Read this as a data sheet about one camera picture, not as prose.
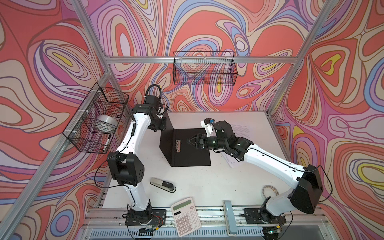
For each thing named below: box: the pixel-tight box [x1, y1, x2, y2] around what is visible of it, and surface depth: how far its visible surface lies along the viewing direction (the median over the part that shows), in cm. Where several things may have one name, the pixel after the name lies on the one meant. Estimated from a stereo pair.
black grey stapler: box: [149, 177, 177, 193], surface depth 84 cm
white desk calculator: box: [170, 197, 201, 237], surface depth 73 cm
